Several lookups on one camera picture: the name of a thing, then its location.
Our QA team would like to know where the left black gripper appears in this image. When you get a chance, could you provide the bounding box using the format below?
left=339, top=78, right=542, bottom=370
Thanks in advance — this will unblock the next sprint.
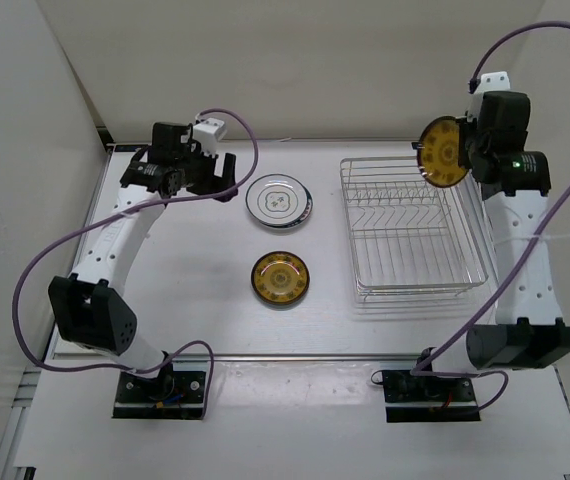
left=175, top=140, right=239, bottom=202

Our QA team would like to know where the yellow patterned plate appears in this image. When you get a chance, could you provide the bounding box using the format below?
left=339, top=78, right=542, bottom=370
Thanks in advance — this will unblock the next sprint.
left=416, top=116, right=468, bottom=189
left=250, top=251, right=311, bottom=308

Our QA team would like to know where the white plate teal line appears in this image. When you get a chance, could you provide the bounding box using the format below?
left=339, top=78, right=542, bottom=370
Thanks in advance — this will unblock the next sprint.
left=245, top=174, right=313, bottom=229

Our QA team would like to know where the dark blue rim plate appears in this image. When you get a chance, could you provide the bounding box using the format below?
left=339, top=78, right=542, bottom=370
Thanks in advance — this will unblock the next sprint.
left=257, top=177, right=313, bottom=226

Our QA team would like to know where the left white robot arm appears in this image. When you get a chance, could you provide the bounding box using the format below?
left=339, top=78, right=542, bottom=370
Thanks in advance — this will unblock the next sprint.
left=48, top=118, right=236, bottom=400

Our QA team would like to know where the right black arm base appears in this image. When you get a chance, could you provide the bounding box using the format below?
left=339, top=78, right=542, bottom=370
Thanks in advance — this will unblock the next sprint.
left=370, top=370, right=480, bottom=424

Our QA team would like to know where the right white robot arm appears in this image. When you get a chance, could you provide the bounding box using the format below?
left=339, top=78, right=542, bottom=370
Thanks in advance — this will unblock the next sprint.
left=412, top=90, right=570, bottom=400

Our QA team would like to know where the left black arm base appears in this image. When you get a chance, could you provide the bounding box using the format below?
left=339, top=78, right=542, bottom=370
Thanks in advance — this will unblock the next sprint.
left=112, top=365, right=209, bottom=421

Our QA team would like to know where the left dark label sticker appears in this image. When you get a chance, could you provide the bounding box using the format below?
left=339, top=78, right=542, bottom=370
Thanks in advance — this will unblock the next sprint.
left=113, top=144, right=148, bottom=153

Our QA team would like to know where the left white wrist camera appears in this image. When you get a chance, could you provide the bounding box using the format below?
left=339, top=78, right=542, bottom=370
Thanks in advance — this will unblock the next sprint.
left=193, top=117, right=227, bottom=156

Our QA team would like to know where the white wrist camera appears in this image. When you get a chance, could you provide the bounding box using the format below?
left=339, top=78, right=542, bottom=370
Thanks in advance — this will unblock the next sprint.
left=193, top=117, right=227, bottom=156
left=466, top=71, right=511, bottom=122

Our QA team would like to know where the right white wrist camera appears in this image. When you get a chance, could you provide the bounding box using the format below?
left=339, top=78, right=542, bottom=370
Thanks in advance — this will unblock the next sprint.
left=466, top=71, right=511, bottom=122

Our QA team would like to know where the metal wire dish rack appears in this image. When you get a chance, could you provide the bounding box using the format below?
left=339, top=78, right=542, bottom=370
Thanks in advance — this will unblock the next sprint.
left=340, top=157, right=489, bottom=303

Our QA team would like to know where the aluminium table rail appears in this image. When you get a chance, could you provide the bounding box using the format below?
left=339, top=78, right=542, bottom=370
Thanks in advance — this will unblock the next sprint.
left=53, top=352, right=419, bottom=362

